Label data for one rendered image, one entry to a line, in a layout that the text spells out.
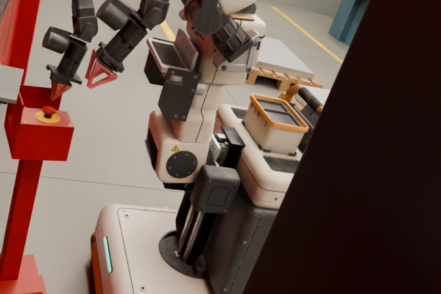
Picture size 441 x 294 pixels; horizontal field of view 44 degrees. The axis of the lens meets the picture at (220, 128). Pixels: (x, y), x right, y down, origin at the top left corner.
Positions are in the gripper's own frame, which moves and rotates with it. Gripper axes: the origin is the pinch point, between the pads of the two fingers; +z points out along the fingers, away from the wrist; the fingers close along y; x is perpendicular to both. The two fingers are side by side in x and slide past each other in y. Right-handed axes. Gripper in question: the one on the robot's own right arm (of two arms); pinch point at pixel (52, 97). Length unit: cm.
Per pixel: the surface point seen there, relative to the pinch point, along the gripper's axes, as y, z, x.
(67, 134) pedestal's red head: -1.5, 3.9, 15.3
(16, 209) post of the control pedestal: -2.0, 37.8, 8.2
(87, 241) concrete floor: -56, 69, -18
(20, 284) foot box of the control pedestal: -14, 66, 12
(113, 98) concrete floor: -129, 56, -160
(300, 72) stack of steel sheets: -329, -12, -196
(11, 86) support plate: 29.3, -14.5, 35.0
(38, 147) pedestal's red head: 4.7, 10.7, 14.4
